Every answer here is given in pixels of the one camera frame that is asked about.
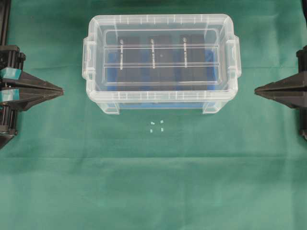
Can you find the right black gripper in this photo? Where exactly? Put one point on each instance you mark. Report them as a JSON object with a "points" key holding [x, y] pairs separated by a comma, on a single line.
{"points": [[287, 91]]}

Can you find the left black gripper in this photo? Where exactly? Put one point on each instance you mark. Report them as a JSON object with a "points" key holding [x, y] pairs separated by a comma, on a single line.
{"points": [[14, 100]]}

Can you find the clear plastic box lid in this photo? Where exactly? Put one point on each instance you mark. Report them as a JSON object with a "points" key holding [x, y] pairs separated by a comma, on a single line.
{"points": [[160, 28]]}

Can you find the clear plastic storage box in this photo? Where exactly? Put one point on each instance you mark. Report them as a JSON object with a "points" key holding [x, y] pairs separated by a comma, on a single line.
{"points": [[160, 105]]}

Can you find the green table cloth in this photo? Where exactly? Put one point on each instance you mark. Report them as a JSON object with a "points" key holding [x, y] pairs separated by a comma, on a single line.
{"points": [[73, 167]]}

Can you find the blue plastic bag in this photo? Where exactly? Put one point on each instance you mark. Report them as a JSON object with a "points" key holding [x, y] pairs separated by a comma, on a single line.
{"points": [[145, 65]]}

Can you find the left black frame rail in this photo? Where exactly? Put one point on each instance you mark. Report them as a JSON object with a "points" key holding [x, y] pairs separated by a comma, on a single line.
{"points": [[5, 6]]}

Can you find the left black camera box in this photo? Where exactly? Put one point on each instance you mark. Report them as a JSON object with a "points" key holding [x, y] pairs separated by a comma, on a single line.
{"points": [[130, 73]]}

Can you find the black camera box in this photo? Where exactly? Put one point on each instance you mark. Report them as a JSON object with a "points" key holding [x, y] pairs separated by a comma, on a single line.
{"points": [[195, 71], [130, 73], [162, 76]]}

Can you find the right black camera box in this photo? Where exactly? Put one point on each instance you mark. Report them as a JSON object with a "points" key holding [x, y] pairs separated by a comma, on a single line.
{"points": [[195, 71]]}

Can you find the middle black camera box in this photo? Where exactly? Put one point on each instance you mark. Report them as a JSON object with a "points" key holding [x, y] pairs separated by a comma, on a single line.
{"points": [[162, 76]]}

